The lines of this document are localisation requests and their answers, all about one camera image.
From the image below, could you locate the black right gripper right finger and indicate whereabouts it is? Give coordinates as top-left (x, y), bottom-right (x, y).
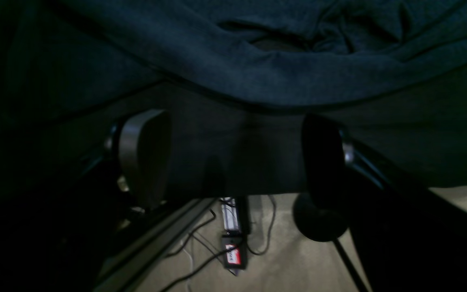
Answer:
top-left (301, 114), bottom-right (354, 203)

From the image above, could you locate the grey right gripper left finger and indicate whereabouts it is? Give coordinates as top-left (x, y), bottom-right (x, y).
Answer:
top-left (112, 109), bottom-right (172, 208)

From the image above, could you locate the dark grey T-shirt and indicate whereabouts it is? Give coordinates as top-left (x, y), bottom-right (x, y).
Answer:
top-left (59, 0), bottom-right (467, 107)

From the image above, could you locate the round black stand base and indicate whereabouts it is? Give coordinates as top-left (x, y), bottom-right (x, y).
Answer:
top-left (291, 193), bottom-right (349, 242)

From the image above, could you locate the power strip on floor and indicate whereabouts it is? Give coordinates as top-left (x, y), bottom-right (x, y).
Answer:
top-left (219, 197), bottom-right (252, 277)

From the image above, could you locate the aluminium table frame rail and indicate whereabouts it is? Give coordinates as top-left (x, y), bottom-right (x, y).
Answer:
top-left (93, 198), bottom-right (215, 292)

